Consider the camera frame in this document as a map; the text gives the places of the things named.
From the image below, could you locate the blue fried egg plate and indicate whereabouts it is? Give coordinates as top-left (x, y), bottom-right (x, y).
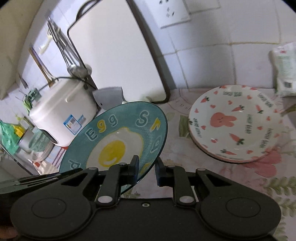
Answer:
top-left (59, 101), bottom-right (168, 182)

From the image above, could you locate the white rabbit carrot plate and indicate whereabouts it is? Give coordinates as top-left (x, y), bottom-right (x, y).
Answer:
top-left (189, 85), bottom-right (283, 163)

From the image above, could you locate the white rice cooker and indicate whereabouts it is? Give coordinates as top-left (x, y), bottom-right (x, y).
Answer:
top-left (29, 78), bottom-right (97, 147)

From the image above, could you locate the green strainer basket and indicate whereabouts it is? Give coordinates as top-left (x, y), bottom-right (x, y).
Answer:
top-left (29, 130), bottom-right (54, 152)

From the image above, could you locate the white wall power socket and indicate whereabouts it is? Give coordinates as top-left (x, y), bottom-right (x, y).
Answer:
top-left (145, 0), bottom-right (191, 29)

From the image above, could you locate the floral tablecloth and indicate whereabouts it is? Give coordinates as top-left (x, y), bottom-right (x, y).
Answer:
top-left (32, 87), bottom-right (296, 241)

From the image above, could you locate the white cutting board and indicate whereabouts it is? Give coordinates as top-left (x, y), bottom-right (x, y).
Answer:
top-left (67, 1), bottom-right (170, 103)

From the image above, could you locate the white salt bag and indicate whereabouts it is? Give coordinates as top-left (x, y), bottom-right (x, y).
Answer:
top-left (271, 42), bottom-right (295, 97)

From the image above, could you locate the green plastic bag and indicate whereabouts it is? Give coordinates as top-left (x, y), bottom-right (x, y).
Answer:
top-left (1, 120), bottom-right (20, 155)

